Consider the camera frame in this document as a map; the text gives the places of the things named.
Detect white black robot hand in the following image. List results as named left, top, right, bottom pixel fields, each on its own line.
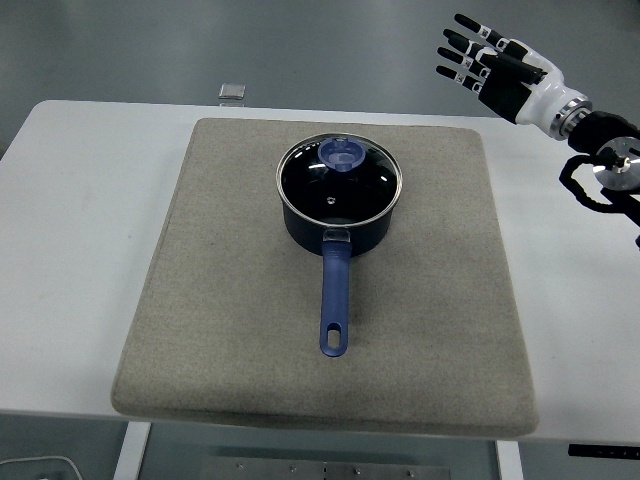
left=434, top=13, right=586, bottom=133

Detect glass lid with blue knob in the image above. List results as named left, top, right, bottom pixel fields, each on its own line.
left=275, top=133, right=404, bottom=227

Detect black table control panel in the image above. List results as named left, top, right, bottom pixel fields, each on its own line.
left=567, top=443, right=640, bottom=458

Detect white table leg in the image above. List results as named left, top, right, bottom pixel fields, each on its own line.
left=494, top=439, right=525, bottom=480
left=112, top=421, right=152, bottom=480

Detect grey-brown fabric mat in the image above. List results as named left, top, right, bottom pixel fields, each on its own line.
left=109, top=117, right=540, bottom=441

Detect grey metal plate with screws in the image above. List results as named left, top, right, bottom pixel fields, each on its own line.
left=199, top=454, right=454, bottom=480

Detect white rounded object on floor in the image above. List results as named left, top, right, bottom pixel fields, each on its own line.
left=0, top=455, right=81, bottom=480

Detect dark pot with blue handle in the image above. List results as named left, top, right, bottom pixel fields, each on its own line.
left=278, top=174, right=403, bottom=359

